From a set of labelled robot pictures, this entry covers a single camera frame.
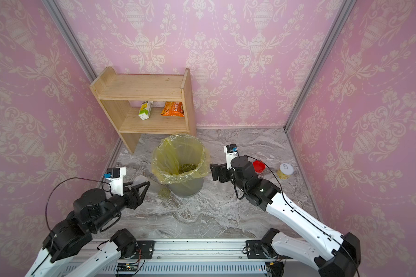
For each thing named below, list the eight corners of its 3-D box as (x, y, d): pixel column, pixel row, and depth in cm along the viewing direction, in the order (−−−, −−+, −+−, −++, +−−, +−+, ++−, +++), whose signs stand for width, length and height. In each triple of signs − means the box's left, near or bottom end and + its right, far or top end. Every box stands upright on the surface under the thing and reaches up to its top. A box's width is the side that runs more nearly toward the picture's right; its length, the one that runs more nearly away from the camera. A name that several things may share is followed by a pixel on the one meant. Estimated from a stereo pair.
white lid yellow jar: (278, 179, 97) (281, 174, 93) (275, 168, 102) (278, 163, 98) (291, 179, 97) (295, 174, 93) (288, 168, 102) (291, 163, 98)
